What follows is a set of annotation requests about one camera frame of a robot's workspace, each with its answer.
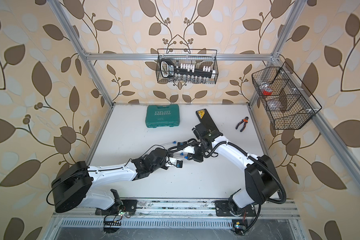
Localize black wire basket right wall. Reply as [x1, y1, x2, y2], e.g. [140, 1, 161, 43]
[252, 62, 322, 130]

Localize aluminium frame post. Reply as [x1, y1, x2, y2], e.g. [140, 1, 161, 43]
[47, 0, 114, 108]

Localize black wire basket back wall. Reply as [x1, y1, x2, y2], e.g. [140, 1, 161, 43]
[156, 48, 219, 85]

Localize orange black pliers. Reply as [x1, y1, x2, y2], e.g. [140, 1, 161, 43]
[235, 117, 249, 132]

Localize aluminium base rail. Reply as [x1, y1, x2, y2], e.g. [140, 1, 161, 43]
[49, 198, 302, 232]

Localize green plastic tool case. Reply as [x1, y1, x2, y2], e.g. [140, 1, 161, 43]
[145, 104, 180, 128]

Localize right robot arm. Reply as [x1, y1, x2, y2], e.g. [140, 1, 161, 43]
[193, 124, 287, 214]

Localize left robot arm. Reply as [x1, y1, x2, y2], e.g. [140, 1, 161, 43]
[49, 148, 183, 215]

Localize black tool case yellow label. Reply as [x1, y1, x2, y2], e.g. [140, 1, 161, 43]
[196, 109, 219, 132]

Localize black socket holder rail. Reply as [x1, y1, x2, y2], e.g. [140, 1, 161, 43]
[156, 58, 219, 79]

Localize black wire basket wall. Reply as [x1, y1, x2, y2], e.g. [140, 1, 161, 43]
[156, 48, 219, 85]
[252, 62, 322, 130]

